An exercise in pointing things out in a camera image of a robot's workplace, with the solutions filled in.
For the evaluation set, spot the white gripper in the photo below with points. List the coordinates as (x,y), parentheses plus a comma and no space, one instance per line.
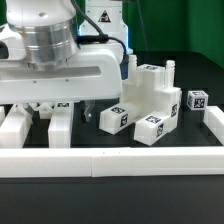
(91,74)

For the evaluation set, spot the white chair seat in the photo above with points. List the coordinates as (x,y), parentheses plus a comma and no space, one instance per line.
(151,89)

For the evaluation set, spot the white chair back frame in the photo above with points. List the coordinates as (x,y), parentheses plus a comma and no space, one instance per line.
(56,123)

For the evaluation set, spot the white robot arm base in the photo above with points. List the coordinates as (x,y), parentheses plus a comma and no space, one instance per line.
(108,16)

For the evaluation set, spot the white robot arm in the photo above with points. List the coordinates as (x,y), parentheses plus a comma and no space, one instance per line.
(44,60)

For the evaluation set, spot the white tagged nut cube right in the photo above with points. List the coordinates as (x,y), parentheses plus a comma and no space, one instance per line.
(197,100)

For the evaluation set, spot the white U-shaped fence wall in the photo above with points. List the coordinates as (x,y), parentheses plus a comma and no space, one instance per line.
(18,162)

